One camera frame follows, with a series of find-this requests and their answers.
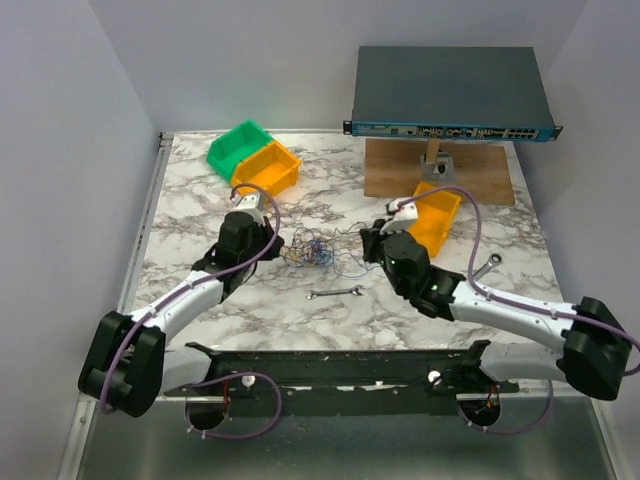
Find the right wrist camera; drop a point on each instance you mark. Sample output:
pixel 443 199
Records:
pixel 403 210

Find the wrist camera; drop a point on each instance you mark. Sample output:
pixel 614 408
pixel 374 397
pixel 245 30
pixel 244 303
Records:
pixel 251 204
pixel 403 210

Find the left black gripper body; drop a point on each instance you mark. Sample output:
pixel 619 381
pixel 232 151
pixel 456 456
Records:
pixel 262 235

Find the yellow bin right side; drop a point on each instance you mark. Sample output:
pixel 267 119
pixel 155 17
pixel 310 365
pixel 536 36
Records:
pixel 436 213

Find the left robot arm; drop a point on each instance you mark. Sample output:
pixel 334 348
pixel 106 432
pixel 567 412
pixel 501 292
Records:
pixel 129 363

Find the grey stand bracket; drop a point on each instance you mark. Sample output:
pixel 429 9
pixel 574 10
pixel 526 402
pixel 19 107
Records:
pixel 437 166

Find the wooden board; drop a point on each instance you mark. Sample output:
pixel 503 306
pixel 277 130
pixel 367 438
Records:
pixel 394 168

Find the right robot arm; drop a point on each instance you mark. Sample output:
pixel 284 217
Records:
pixel 582 345

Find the green plastic bin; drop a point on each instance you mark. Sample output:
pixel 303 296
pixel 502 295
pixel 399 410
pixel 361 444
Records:
pixel 231 148

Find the ratchet ring wrench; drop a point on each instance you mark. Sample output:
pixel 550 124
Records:
pixel 493 261

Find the network switch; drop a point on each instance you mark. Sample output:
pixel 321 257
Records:
pixel 436 92

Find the aluminium frame rail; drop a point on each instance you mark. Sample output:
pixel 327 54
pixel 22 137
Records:
pixel 86 405

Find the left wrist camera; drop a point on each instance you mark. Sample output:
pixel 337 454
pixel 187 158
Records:
pixel 251 204

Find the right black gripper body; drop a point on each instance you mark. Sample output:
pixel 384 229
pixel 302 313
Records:
pixel 374 249

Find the open-end silver wrench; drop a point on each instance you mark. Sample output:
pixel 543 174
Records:
pixel 357 290

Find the yellow bin beside green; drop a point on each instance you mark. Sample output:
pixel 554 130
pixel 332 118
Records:
pixel 273 168

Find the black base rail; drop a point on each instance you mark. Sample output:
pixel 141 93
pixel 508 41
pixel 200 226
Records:
pixel 255 384

